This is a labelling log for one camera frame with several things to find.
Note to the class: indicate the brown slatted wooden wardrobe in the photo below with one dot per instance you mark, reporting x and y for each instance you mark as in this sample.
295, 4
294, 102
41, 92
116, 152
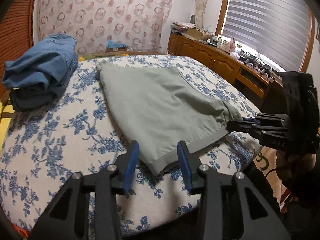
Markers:
17, 30

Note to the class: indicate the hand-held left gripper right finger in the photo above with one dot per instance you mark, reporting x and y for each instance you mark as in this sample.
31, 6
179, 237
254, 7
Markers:
185, 170

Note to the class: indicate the black tools on stand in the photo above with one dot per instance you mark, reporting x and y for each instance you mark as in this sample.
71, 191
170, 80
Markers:
255, 63

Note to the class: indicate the person's right hand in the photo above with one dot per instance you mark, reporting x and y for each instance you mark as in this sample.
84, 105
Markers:
295, 167

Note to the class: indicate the cream lace window curtain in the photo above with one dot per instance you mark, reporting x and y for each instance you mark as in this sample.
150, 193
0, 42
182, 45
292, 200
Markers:
202, 2

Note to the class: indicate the white bottle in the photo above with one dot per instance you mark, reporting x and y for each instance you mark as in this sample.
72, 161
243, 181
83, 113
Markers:
220, 42

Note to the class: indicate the dark blue folded jeans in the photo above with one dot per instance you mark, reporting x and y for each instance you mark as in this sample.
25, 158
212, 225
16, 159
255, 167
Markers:
37, 96

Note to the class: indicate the brown box with blue item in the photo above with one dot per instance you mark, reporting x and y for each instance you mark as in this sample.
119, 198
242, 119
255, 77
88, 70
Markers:
116, 45

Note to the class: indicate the pink bottle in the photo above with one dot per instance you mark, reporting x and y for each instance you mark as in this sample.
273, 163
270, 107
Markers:
232, 46

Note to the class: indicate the wooden cabinet desk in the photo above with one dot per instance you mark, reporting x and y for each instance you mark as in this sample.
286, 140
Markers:
210, 57

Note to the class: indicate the yellow cloth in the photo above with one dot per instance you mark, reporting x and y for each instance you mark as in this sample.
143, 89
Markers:
5, 122

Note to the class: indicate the light blue folded jeans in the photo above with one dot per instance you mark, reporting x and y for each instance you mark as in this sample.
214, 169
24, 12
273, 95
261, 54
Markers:
42, 60

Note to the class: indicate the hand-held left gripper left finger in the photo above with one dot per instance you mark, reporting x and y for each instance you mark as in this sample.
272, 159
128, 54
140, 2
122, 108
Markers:
131, 165

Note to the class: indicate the blue floral white cloth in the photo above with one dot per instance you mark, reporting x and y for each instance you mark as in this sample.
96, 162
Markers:
62, 135

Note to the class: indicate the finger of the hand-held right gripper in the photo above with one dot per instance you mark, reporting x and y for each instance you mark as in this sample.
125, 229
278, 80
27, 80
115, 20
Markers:
272, 117
265, 130

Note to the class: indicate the cardboard box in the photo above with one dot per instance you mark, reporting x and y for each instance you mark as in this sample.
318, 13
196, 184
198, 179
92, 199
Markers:
196, 33

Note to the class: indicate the grey striped window blind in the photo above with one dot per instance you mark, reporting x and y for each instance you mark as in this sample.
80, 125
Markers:
265, 17

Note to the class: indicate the grey-green pants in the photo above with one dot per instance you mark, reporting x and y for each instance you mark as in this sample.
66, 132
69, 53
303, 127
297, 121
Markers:
155, 105

